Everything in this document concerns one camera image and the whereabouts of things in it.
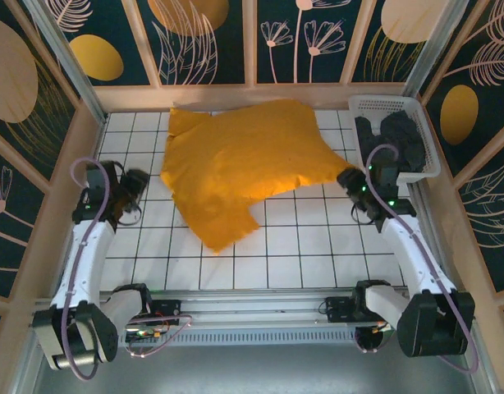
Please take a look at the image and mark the dark grey t-shirt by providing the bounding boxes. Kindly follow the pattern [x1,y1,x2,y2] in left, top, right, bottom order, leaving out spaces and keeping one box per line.
[354,116,383,159]
[377,111,428,172]

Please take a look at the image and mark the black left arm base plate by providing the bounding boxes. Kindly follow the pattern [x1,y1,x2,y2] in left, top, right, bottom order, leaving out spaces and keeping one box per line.
[151,298,184,328]

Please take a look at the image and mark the aluminium frame post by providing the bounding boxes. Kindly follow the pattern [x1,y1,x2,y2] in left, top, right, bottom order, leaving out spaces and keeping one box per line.
[402,0,471,99]
[28,0,110,126]

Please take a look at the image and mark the lilac right arm cable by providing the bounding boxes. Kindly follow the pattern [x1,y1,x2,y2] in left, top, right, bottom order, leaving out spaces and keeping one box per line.
[354,143,481,375]

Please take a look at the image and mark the slotted grey cable duct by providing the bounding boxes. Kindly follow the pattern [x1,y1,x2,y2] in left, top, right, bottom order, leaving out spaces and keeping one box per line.
[116,330,360,346]

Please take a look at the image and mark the white plastic basket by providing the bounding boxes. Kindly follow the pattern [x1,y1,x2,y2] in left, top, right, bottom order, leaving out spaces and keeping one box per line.
[348,94,442,184]

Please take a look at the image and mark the lilac left arm cable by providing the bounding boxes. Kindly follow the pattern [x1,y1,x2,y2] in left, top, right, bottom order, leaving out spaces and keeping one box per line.
[61,158,195,381]

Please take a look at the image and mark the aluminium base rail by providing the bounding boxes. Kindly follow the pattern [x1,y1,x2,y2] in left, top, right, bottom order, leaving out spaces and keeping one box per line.
[30,288,477,330]

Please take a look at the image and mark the orange t-shirt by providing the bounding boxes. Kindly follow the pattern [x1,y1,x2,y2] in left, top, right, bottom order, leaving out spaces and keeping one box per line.
[159,99,358,258]

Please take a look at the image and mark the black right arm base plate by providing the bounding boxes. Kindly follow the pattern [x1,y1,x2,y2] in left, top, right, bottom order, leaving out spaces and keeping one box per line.
[323,295,360,326]

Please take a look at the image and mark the lilac arm cable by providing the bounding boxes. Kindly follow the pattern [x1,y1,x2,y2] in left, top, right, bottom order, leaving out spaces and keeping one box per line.
[61,158,195,381]
[354,143,481,375]

